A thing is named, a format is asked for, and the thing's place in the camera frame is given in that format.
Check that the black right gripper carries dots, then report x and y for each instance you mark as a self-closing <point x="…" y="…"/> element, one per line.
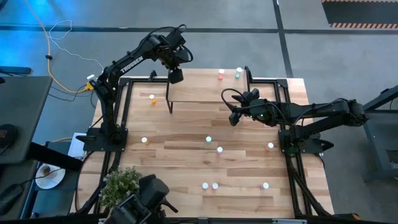
<point x="258" y="110"/>

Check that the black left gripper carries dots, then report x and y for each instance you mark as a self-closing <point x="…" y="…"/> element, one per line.
<point x="175" y="76"/>

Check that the teal pill bottle white cap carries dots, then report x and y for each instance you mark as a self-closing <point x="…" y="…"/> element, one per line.
<point x="238" y="70"/>
<point x="208" y="139"/>

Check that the orange pill bottle white cap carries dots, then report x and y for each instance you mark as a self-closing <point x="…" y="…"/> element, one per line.
<point x="152" y="97"/>
<point x="144" y="140"/>

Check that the salmon pill bottle white cap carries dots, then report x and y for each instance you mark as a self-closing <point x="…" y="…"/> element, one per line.
<point x="215" y="185"/>
<point x="270" y="145"/>
<point x="221" y="71"/>

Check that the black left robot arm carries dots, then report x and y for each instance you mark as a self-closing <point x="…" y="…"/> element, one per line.
<point x="130" y="63"/>

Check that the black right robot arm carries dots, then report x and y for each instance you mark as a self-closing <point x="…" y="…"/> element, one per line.
<point x="311" y="110"/>

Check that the white charger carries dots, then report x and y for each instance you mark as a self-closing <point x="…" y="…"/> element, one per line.
<point x="90" y="76"/>

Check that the yellow plug adapter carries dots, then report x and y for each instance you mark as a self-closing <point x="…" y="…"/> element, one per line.
<point x="90" y="86"/>

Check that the green plant in black pot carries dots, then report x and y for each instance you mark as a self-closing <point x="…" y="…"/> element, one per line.
<point x="119" y="186"/>

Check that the dark grey metal cart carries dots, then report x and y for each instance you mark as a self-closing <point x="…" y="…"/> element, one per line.
<point x="379" y="130"/>

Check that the black diagonal beam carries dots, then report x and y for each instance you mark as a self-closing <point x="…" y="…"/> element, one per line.
<point x="56" y="158"/>

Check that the black hazard-striped floor mat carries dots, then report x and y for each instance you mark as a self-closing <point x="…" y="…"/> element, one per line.
<point x="357" y="12"/>

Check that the dark grey desk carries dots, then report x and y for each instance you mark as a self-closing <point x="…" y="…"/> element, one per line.
<point x="25" y="109"/>

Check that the black flat bar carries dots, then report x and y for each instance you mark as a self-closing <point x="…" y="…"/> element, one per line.
<point x="15" y="70"/>

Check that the small brown cup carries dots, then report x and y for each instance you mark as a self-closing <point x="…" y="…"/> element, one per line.
<point x="46" y="170"/>

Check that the white round plate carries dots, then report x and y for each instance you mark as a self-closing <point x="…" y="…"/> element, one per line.
<point x="54" y="182"/>

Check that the black computer mouse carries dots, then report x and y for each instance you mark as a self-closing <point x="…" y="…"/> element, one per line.
<point x="11" y="197"/>

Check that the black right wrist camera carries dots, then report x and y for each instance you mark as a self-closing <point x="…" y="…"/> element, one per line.
<point x="254" y="94"/>

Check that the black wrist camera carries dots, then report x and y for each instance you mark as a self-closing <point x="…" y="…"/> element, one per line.
<point x="176" y="39"/>
<point x="254" y="94"/>

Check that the wooden shelf black metal frame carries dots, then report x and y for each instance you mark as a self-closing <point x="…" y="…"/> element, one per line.
<point x="202" y="90"/>

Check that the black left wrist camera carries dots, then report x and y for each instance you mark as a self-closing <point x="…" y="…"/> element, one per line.
<point x="176" y="39"/>

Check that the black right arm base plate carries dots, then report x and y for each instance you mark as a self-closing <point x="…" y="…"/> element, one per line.
<point x="311" y="147"/>

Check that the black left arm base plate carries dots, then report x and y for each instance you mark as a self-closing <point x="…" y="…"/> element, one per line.
<point x="93" y="144"/>

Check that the black handheld video camera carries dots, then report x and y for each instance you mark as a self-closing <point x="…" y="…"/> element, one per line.
<point x="149" y="193"/>

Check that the silver metal bracket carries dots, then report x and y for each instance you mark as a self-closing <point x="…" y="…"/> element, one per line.
<point x="289" y="221"/>

